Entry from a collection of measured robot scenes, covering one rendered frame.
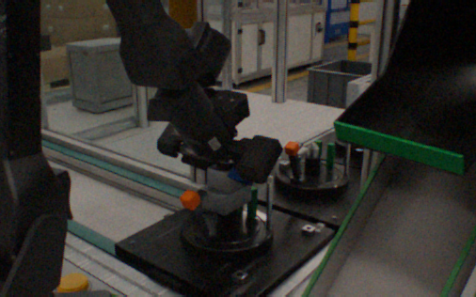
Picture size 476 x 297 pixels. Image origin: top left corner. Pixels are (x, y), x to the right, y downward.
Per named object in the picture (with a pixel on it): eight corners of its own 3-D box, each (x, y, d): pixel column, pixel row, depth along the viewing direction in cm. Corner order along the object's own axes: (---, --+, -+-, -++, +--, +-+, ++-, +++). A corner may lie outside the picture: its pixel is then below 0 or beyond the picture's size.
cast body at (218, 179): (225, 216, 68) (224, 170, 65) (201, 208, 70) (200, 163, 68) (260, 195, 74) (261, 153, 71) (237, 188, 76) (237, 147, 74)
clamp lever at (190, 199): (204, 240, 67) (189, 201, 62) (194, 236, 68) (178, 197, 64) (219, 223, 69) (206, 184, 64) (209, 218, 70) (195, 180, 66)
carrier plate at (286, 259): (241, 322, 58) (241, 307, 57) (114, 255, 72) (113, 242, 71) (334, 241, 76) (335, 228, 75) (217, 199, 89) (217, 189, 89)
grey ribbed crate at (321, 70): (411, 129, 239) (417, 84, 231) (304, 108, 275) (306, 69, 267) (436, 111, 270) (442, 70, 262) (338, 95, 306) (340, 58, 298)
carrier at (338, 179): (339, 237, 77) (344, 164, 72) (222, 196, 91) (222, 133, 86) (394, 187, 95) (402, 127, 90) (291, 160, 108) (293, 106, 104)
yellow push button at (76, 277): (70, 307, 60) (68, 294, 59) (52, 294, 62) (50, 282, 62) (96, 291, 63) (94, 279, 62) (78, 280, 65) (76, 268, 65)
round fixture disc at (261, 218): (234, 274, 64) (234, 261, 63) (161, 241, 72) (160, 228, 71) (291, 232, 74) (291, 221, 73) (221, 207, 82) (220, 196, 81)
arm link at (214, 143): (240, 150, 54) (264, 108, 57) (130, 121, 65) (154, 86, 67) (264, 187, 60) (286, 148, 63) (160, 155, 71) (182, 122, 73)
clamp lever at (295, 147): (299, 181, 86) (293, 148, 81) (290, 179, 87) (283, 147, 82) (309, 169, 88) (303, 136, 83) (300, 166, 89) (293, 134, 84)
